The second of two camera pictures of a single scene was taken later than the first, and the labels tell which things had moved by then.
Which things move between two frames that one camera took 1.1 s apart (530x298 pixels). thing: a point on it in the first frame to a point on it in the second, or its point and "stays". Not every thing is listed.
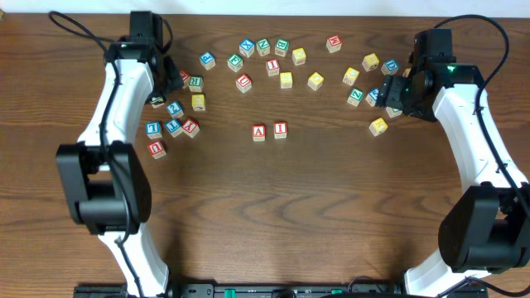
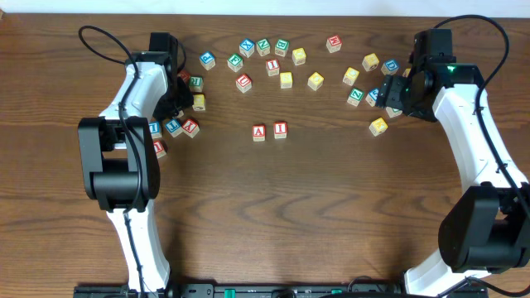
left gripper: (172, 77) to (173, 104)
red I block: (280, 130) stays
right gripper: (394, 92) stays
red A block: (258, 132) stays
